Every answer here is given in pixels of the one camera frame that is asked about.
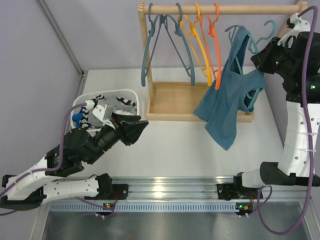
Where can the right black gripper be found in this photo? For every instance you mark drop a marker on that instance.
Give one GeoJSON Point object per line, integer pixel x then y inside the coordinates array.
{"type": "Point", "coordinates": [260, 59]}

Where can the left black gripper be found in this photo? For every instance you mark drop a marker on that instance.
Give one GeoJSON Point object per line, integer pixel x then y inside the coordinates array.
{"type": "Point", "coordinates": [122, 132]}

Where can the teal blue tank top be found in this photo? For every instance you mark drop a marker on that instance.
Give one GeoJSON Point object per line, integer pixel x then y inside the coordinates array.
{"type": "Point", "coordinates": [237, 92]}

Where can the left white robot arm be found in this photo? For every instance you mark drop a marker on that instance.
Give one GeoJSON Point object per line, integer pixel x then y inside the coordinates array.
{"type": "Point", "coordinates": [47, 180]}

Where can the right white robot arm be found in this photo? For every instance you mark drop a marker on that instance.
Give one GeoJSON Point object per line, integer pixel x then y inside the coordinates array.
{"type": "Point", "coordinates": [303, 122]}

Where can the grey garment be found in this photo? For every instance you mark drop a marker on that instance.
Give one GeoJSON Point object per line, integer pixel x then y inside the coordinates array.
{"type": "Point", "coordinates": [119, 103]}

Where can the white plastic laundry basket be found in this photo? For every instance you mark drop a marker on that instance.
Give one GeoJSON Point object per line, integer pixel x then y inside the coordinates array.
{"type": "Point", "coordinates": [126, 93]}

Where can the black white striped garment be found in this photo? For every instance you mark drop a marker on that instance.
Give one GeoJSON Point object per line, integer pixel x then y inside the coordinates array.
{"type": "Point", "coordinates": [85, 111]}

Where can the wooden clothes rack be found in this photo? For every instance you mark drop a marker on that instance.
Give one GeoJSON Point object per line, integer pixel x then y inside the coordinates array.
{"type": "Point", "coordinates": [176, 101]}

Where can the blue garment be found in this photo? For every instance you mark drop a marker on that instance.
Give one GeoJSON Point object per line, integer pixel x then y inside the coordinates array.
{"type": "Point", "coordinates": [77, 119]}

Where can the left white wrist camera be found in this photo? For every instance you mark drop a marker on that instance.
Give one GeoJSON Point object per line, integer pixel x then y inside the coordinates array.
{"type": "Point", "coordinates": [100, 113]}

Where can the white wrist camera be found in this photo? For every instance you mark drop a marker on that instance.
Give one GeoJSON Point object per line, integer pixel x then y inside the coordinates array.
{"type": "Point", "coordinates": [295, 24]}
{"type": "Point", "coordinates": [100, 113]}

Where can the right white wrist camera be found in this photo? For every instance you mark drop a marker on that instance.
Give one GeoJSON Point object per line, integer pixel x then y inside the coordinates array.
{"type": "Point", "coordinates": [295, 24]}

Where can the aluminium mounting rail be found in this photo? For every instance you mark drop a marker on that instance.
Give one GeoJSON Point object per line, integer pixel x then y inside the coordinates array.
{"type": "Point", "coordinates": [200, 192]}

